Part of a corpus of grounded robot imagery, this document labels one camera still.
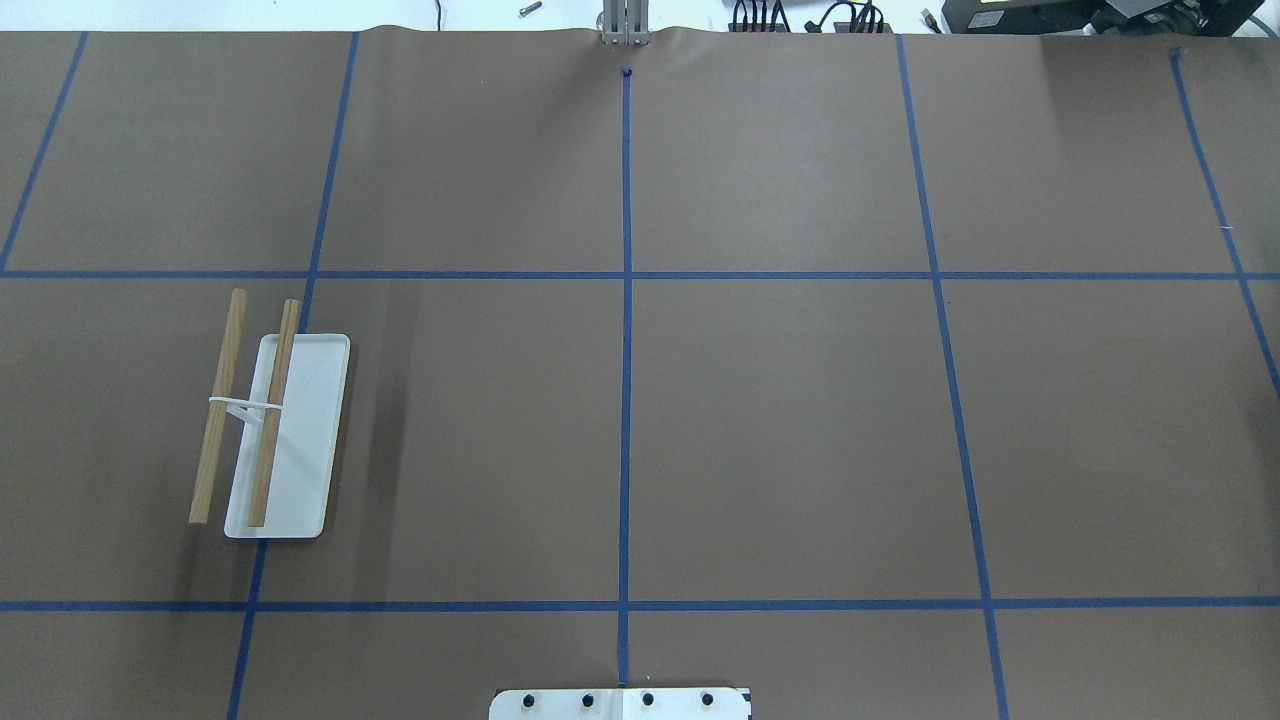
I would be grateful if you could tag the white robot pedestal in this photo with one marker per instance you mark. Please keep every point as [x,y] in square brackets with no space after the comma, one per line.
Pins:
[623,703]

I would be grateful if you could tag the aluminium frame post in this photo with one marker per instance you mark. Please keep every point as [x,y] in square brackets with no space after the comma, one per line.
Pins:
[625,23]

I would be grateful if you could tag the white rack with wooden bars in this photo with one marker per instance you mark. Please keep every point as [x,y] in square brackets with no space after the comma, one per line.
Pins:
[282,480]

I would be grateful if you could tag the orange black connector box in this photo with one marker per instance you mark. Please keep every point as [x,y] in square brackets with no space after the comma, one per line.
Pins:
[865,18]
[758,17]

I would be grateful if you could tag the near orange black connector box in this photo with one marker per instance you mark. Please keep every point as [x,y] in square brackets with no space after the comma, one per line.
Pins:
[865,18]

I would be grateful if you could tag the far orange black connector box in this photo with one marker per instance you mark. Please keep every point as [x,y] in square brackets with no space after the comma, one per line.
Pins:
[758,17]

